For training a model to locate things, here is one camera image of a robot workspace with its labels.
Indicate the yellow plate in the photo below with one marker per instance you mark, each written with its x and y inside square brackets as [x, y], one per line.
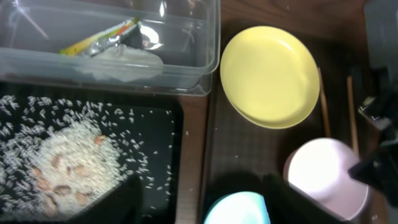
[270, 77]

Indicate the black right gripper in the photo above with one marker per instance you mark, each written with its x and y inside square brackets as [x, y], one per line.
[379, 169]

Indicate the rice pile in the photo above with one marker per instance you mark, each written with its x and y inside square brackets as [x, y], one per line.
[60, 155]

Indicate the dark brown serving tray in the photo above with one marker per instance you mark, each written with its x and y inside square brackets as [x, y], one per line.
[238, 153]

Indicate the light blue bowl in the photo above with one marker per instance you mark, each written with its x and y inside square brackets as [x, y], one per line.
[238, 208]

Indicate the wooden chopstick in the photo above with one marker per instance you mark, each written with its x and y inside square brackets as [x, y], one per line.
[352, 118]
[324, 107]

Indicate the green orange snack wrapper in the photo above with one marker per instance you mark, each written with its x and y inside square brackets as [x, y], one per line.
[103, 40]

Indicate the clear plastic waste bin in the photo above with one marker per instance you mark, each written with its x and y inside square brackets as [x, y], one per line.
[152, 46]

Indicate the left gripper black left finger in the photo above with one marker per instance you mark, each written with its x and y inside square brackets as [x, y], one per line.
[121, 206]

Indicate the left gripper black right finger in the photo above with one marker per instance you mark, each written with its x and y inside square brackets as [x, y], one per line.
[286, 206]

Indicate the grey dishwasher rack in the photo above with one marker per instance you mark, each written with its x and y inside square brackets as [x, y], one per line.
[381, 30]

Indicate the black food waste tray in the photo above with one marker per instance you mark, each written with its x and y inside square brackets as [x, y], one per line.
[118, 99]

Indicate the white napkin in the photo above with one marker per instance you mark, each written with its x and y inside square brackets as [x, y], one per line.
[123, 63]

